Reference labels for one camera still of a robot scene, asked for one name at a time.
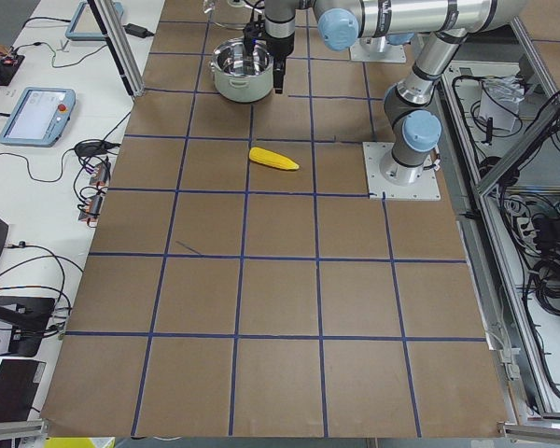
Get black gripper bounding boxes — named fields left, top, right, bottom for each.
left=243, top=0, right=296, bottom=94

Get yellow corn cob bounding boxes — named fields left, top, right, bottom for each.
left=248, top=147, right=300, bottom=171

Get grey steel cooking pot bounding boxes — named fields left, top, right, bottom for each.
left=210, top=38, right=273, bottom=103

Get black power adapter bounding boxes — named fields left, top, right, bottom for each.
left=123, top=23, right=154, bottom=38

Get far blue teach pendant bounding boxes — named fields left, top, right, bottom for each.
left=64, top=1, right=104, bottom=41

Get blue teach pendant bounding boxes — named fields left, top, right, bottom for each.
left=0, top=87, right=77, bottom=147
left=64, top=1, right=104, bottom=41

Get near blue teach pendant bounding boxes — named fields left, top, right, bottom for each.
left=0, top=87, right=77, bottom=147

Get brown paper table mat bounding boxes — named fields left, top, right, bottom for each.
left=42, top=1, right=507, bottom=438

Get white paper box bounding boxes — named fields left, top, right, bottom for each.
left=478, top=76, right=525, bottom=133

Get black electronics box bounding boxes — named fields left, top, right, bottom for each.
left=0, top=54, right=25, bottom=86

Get black monitor stand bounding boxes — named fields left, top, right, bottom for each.
left=0, top=218, right=55, bottom=357

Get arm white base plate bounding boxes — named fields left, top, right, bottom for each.
left=362, top=142, right=441, bottom=201
left=349, top=37, right=406, bottom=63

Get aluminium frame post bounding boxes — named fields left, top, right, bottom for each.
left=88, top=0, right=145, bottom=98

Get coiled black cables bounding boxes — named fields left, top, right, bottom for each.
left=522, top=256, right=560, bottom=318

